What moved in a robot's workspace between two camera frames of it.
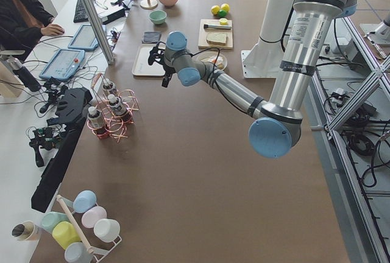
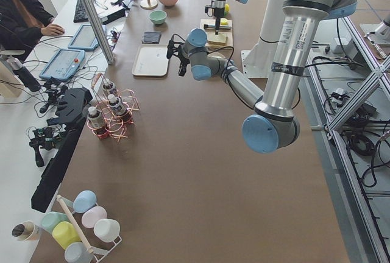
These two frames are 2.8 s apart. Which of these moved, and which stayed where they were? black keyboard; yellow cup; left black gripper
Moved: left black gripper
Stayed: black keyboard; yellow cup
